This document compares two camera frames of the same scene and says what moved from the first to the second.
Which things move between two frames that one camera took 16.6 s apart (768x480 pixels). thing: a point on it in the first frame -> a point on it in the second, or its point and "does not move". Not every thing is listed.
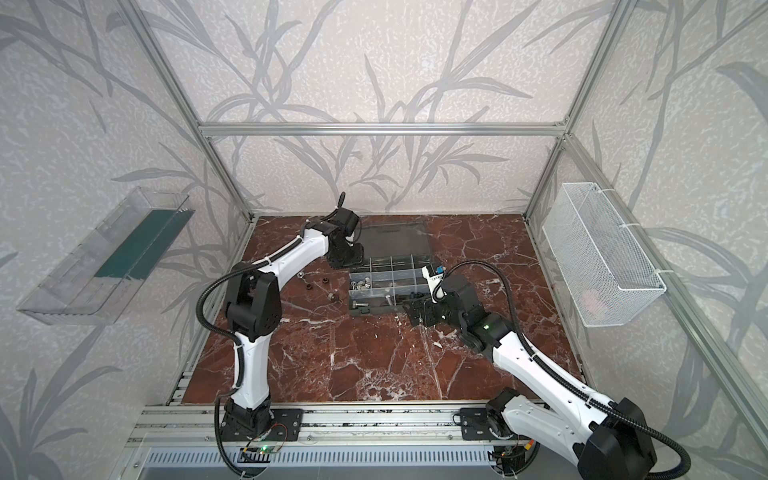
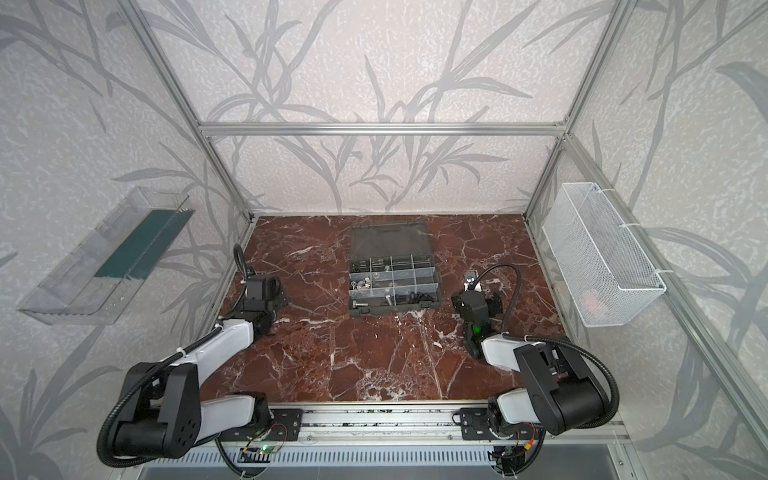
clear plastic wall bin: [94, 282] does not move
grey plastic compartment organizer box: [394, 254] does not move
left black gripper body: [342, 257] -> [274, 298]
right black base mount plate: [475, 425] does not move
